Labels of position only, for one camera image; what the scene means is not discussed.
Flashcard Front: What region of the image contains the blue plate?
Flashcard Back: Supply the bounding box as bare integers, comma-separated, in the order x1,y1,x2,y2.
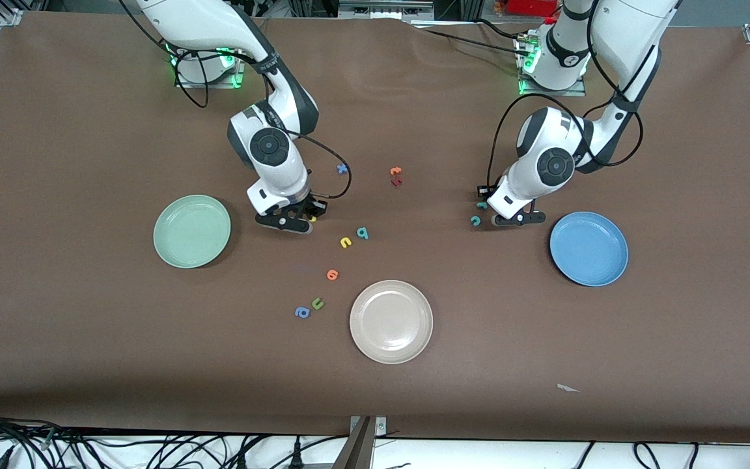
549,211,630,287

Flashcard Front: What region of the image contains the green plate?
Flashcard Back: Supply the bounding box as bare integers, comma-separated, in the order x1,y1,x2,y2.
153,194,232,269

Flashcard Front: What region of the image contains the beige plate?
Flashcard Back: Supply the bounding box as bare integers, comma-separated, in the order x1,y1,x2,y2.
349,279,434,365

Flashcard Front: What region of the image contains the red box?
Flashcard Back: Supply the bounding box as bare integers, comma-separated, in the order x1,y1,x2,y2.
504,0,561,16

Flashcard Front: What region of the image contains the grey power strip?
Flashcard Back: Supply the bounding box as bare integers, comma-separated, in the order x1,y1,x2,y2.
338,0,436,20

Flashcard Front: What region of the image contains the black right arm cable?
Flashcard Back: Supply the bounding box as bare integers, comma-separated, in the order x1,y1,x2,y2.
118,0,353,200

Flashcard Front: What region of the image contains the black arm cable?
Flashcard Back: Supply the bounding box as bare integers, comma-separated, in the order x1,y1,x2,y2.
487,0,665,193
118,0,353,200

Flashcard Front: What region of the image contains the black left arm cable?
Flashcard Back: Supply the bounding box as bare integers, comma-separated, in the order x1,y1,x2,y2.
487,0,665,193

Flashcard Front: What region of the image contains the black base cable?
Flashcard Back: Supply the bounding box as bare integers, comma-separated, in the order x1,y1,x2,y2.
424,25,535,56
476,18,532,40

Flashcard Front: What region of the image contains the grey metal bracket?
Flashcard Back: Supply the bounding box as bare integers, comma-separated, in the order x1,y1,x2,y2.
333,416,387,469

